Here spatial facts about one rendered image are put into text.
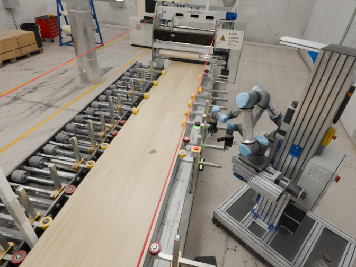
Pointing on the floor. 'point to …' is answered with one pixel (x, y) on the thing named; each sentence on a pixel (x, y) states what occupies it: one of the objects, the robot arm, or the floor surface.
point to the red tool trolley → (47, 27)
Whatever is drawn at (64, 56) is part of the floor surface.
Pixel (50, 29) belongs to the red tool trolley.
